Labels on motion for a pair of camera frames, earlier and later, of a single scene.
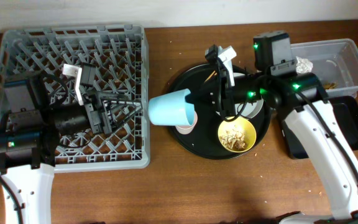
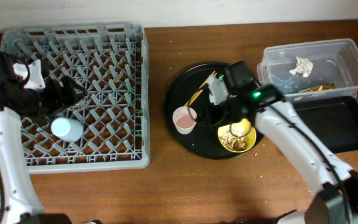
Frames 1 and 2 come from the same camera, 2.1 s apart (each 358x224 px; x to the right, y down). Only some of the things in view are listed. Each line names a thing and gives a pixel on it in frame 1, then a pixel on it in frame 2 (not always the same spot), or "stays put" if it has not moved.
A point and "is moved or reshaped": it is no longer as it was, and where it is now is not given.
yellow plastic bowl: [238, 135] stays put
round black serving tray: [205, 142] stays put
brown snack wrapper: [330, 86] stays put
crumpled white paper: [303, 65] stays put
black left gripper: [94, 103] → [61, 101]
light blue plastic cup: [171, 109] is moved or reshaped
